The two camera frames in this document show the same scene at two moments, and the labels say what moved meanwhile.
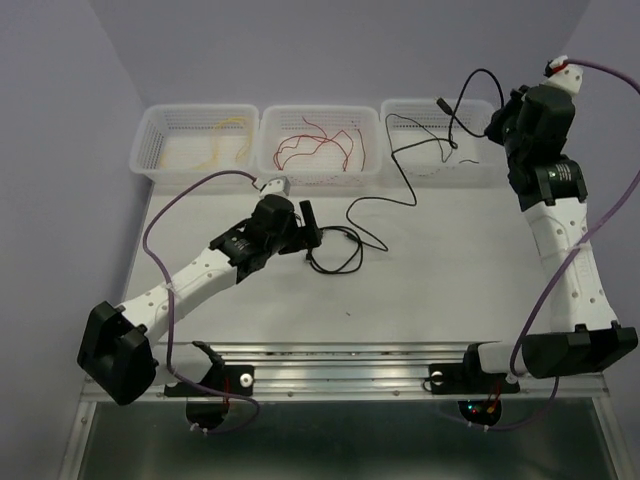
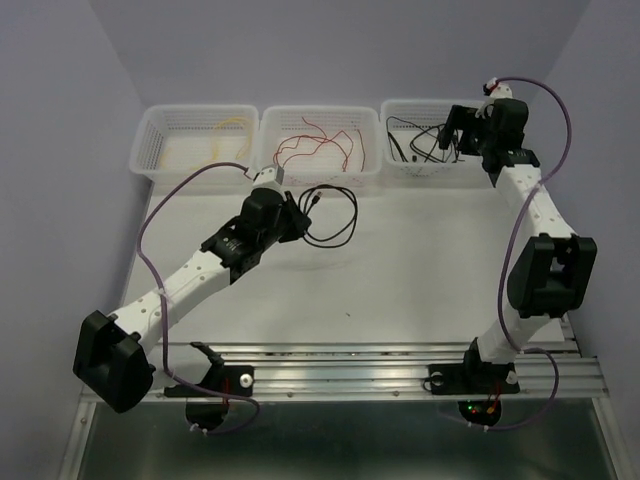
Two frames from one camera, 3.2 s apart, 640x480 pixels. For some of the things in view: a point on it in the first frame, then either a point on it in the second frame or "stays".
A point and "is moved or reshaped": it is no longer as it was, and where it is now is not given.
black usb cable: (352, 238) -> (316, 197)
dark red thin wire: (352, 146) -> (326, 139)
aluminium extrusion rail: (371, 372) stays
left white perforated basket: (177, 143) stays
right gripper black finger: (505, 122) -> (457, 115)
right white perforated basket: (439, 140) stays
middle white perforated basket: (320, 145) stays
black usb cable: (451, 112) is moved or reshaped
